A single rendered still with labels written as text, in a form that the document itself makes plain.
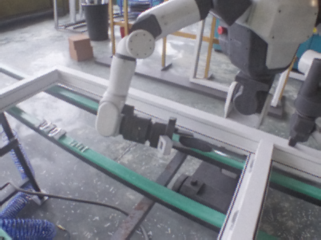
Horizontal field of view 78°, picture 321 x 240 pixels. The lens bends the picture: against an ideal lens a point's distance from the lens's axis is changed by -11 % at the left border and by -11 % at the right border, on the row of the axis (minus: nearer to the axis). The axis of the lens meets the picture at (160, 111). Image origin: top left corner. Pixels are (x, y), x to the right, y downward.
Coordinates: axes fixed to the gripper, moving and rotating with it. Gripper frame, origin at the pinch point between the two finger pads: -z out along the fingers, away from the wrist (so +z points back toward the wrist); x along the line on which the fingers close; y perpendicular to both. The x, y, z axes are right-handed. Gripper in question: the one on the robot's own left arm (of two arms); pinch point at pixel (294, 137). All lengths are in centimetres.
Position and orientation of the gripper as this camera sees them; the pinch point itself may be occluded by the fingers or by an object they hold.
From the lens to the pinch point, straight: 76.2
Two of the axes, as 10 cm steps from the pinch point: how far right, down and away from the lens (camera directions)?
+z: 0.4, -8.2, -5.7
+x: -5.0, 4.8, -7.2
